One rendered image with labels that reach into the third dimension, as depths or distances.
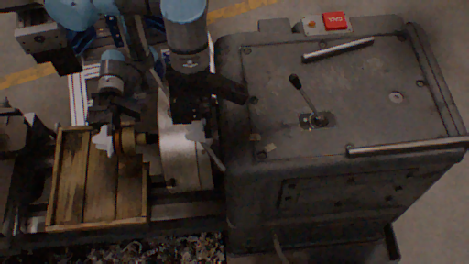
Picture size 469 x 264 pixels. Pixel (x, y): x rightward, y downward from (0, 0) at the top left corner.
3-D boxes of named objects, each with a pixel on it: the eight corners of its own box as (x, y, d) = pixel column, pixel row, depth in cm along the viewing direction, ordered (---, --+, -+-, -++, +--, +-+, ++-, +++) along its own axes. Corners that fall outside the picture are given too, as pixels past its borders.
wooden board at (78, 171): (149, 125, 147) (147, 119, 143) (148, 225, 129) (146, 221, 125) (62, 132, 146) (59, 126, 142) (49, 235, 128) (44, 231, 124)
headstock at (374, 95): (378, 87, 154) (418, 6, 120) (419, 212, 130) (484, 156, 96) (217, 101, 151) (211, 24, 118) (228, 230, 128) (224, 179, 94)
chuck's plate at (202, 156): (209, 110, 141) (202, 57, 112) (216, 202, 128) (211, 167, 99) (199, 111, 141) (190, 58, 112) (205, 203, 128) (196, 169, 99)
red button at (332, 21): (342, 16, 120) (343, 10, 118) (346, 31, 117) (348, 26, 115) (321, 17, 119) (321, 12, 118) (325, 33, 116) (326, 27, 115)
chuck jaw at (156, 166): (176, 139, 116) (176, 176, 108) (178, 150, 119) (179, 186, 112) (136, 143, 115) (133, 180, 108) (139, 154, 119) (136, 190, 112)
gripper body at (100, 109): (93, 137, 124) (96, 103, 130) (122, 134, 124) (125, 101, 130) (84, 123, 118) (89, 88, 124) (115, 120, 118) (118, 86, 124)
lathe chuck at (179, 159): (199, 111, 141) (190, 58, 112) (205, 203, 128) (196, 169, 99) (172, 114, 140) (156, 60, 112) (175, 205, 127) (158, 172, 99)
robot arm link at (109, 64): (128, 63, 139) (122, 46, 132) (127, 91, 133) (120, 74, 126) (104, 65, 139) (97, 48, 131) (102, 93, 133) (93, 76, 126)
